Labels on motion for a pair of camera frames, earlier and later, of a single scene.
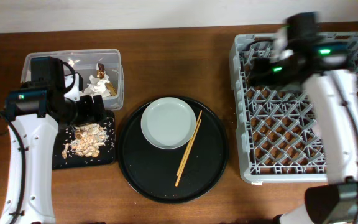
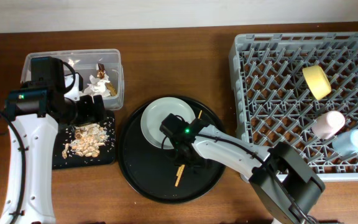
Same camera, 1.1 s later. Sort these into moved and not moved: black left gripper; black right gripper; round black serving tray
Moved: black right gripper
Not moved: round black serving tray; black left gripper
